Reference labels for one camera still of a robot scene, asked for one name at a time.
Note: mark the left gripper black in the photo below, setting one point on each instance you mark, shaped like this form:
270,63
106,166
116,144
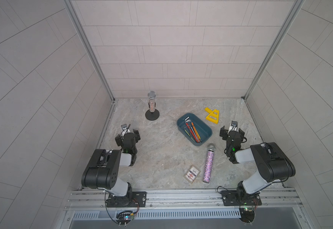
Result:
135,137

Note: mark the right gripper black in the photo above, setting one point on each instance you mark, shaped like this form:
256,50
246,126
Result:
223,133

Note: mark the orange hex key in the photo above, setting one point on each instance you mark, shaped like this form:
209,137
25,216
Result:
194,132

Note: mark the red hex key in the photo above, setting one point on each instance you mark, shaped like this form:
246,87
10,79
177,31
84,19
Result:
189,120

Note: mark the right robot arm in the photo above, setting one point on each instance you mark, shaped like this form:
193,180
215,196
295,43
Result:
273,166

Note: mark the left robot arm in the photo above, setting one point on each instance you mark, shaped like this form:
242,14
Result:
102,169

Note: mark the teal storage box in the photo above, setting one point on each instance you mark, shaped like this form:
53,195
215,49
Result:
203,129

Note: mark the yellow plastic triangle stand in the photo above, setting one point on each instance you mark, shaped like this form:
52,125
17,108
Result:
213,115

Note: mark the purple glitter microphone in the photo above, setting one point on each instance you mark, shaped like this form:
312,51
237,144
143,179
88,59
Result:
209,163

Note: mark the microphone on black stand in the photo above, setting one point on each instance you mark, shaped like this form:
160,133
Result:
152,113

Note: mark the small card packet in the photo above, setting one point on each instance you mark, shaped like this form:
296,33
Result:
192,174

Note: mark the left controller board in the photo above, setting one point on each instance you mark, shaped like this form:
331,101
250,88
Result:
125,217

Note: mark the controller board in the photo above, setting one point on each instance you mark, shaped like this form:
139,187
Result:
125,217
247,215

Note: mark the right controller board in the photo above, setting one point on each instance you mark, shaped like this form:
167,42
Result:
247,215

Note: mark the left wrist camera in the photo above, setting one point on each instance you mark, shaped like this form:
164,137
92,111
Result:
125,129

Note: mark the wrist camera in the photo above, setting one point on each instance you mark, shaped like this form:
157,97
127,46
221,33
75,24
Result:
233,126
125,129

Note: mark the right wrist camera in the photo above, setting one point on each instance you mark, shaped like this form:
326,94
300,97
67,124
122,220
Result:
233,126

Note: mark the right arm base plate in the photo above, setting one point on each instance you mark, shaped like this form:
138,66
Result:
233,198

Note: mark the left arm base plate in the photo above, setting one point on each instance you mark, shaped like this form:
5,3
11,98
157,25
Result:
131,200

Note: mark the aluminium front rail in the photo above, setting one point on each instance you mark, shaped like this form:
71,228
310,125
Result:
157,199

